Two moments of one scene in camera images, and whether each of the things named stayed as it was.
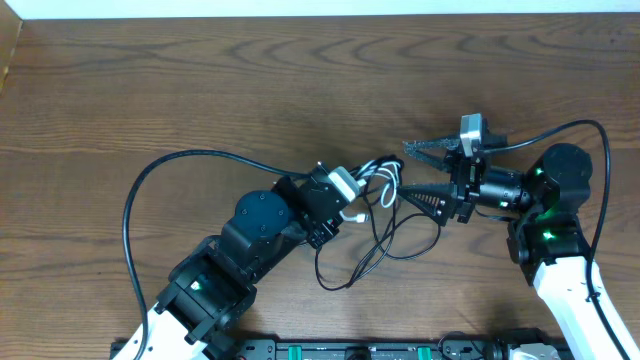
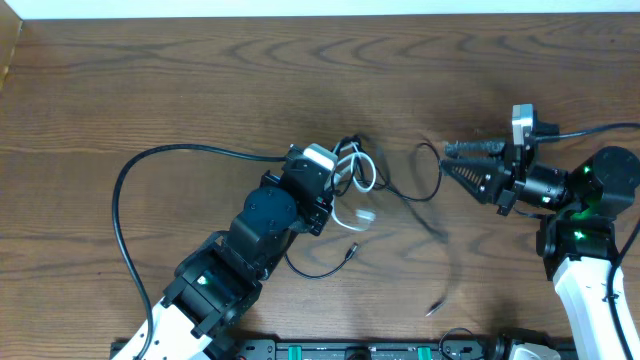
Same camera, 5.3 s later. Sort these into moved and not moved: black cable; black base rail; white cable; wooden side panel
Moved: white cable; black cable
Not moved: wooden side panel; black base rail
